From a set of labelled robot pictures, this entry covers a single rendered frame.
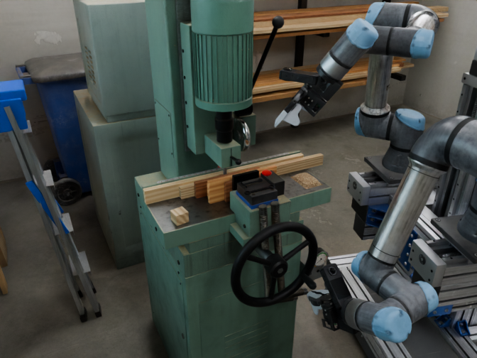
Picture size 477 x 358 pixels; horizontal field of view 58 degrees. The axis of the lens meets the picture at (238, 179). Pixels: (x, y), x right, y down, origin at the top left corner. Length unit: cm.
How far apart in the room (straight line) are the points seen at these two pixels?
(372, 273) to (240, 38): 71
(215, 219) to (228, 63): 46
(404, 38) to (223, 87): 50
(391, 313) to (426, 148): 38
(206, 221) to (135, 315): 111
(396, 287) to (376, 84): 86
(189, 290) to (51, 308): 119
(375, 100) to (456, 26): 324
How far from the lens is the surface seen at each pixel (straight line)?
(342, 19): 394
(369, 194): 184
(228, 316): 158
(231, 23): 121
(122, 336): 224
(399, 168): 185
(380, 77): 173
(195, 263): 137
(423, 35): 126
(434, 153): 109
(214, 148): 140
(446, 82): 504
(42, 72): 295
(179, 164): 158
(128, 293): 244
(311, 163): 162
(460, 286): 158
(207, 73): 125
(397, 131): 181
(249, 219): 124
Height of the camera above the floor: 162
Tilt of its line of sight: 28 degrees down
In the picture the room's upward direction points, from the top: straight up
